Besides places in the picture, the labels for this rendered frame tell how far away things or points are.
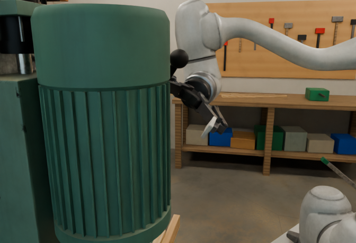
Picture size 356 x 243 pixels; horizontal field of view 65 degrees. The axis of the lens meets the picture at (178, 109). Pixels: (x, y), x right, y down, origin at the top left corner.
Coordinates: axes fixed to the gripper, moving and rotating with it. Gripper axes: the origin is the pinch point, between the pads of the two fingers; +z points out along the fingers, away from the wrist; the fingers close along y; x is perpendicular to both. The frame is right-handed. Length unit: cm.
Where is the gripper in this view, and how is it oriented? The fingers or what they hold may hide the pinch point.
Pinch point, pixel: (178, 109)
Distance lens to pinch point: 52.7
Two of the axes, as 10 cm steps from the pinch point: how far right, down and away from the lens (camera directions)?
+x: 5.3, -7.8, -3.2
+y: -8.1, -5.8, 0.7
